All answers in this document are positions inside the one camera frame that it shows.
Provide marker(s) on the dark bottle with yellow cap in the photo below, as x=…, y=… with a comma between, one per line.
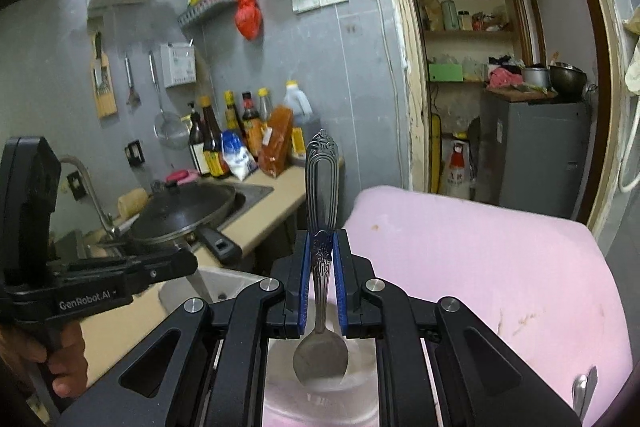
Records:
x=231, y=112

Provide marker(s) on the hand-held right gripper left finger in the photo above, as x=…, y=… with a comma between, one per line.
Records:
x=299, y=287

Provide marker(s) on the red plastic bag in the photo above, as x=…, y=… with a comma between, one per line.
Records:
x=248, y=14

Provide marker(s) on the dark bottle with red cap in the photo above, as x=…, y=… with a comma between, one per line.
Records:
x=250, y=122

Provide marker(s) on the green box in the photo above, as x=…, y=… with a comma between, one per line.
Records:
x=445, y=73

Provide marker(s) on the orange-brown spice packet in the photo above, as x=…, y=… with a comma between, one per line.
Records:
x=276, y=142

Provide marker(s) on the person's left hand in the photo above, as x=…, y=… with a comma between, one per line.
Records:
x=70, y=367

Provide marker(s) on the grey wall rack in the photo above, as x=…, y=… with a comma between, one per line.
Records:
x=205, y=9

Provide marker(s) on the grey cabinet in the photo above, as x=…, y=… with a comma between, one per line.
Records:
x=530, y=152

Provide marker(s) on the white wall box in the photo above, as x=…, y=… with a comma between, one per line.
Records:
x=178, y=66

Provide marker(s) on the black wall socket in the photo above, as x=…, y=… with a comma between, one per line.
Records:
x=134, y=153
x=76, y=185

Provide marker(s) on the white bottle with red label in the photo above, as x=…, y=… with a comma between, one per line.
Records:
x=457, y=167

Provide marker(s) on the white and blue salt bag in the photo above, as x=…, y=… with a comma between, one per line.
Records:
x=239, y=157

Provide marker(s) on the large vinegar jug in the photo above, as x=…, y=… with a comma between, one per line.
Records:
x=297, y=107

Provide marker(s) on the wooden shelf unit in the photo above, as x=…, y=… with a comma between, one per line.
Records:
x=460, y=34

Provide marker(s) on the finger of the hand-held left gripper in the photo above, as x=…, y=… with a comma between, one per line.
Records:
x=165, y=267

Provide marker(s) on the dark metal bowl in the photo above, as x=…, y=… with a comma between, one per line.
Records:
x=567, y=79

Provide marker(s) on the dark bottle with brown cap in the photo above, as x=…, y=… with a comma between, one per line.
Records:
x=214, y=142

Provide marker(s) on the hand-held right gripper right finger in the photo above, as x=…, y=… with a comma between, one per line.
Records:
x=343, y=287

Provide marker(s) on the hanging mesh strainer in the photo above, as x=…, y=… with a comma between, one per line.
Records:
x=170, y=127

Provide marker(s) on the clear bottle with yellow cap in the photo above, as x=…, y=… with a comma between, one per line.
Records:
x=264, y=104

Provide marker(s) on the metal pot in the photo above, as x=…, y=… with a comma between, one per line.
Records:
x=536, y=78

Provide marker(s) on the black wok with lid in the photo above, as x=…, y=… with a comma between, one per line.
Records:
x=185, y=212

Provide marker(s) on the red cloth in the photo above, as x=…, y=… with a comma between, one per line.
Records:
x=505, y=78

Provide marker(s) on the white plastic utensil holder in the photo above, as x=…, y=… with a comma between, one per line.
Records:
x=360, y=357

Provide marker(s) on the dark bottle with black cap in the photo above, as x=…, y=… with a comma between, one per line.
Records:
x=196, y=147

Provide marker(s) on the steel sink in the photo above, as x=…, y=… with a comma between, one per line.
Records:
x=250, y=194

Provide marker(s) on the hanging metal spatula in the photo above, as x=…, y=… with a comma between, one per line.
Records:
x=131, y=82

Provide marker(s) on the wooden door frame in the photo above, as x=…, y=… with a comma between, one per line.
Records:
x=400, y=57

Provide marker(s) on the pink scrubber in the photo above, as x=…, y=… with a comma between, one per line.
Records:
x=182, y=177

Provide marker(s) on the plain metal spoon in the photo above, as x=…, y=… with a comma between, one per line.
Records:
x=582, y=389

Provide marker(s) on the metal faucet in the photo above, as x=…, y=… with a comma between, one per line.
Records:
x=97, y=202

